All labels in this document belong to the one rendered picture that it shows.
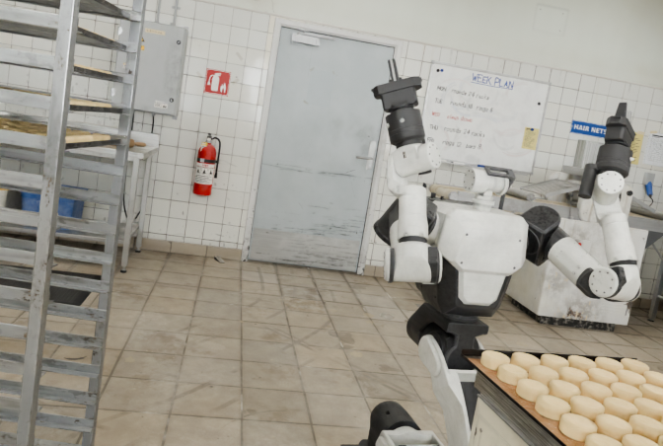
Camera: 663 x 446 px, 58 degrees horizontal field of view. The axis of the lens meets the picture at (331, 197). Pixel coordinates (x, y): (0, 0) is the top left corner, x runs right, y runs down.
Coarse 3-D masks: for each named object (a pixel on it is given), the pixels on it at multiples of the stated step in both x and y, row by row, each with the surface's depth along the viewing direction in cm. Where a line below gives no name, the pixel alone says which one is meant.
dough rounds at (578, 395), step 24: (480, 360) 108; (504, 360) 105; (528, 360) 107; (552, 360) 109; (576, 360) 111; (600, 360) 114; (624, 360) 116; (504, 384) 100; (528, 384) 96; (552, 384) 98; (576, 384) 103; (600, 384) 101; (624, 384) 103; (648, 384) 105; (528, 408) 92; (552, 408) 89; (576, 408) 91; (600, 408) 91; (624, 408) 93; (648, 408) 94; (552, 432) 85; (576, 432) 83; (600, 432) 86; (624, 432) 85; (648, 432) 87
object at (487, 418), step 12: (480, 396) 108; (480, 408) 108; (492, 408) 104; (480, 420) 107; (492, 420) 104; (504, 420) 100; (480, 432) 106; (492, 432) 103; (504, 432) 100; (516, 432) 97; (480, 444) 106; (492, 444) 102; (504, 444) 99; (516, 444) 96; (528, 444) 93
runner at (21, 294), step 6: (0, 288) 138; (6, 288) 138; (12, 288) 138; (18, 288) 138; (24, 288) 138; (0, 294) 138; (6, 294) 138; (12, 294) 138; (18, 294) 138; (24, 294) 138; (30, 294) 138; (18, 300) 138; (24, 300) 138; (30, 300) 138; (48, 300) 138
